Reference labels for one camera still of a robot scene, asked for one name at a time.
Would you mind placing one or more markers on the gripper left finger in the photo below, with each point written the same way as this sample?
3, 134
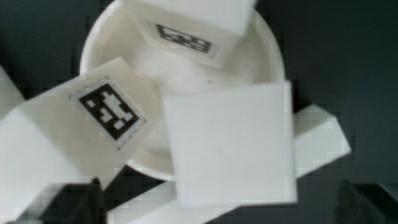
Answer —
69, 204

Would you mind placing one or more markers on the white round stool seat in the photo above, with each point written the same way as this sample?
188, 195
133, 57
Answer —
182, 76

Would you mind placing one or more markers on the white front barrier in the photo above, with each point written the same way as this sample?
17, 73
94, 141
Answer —
12, 97

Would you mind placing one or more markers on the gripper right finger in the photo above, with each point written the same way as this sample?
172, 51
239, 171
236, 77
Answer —
367, 203

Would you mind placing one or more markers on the white right barrier block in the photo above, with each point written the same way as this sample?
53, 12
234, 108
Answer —
142, 195

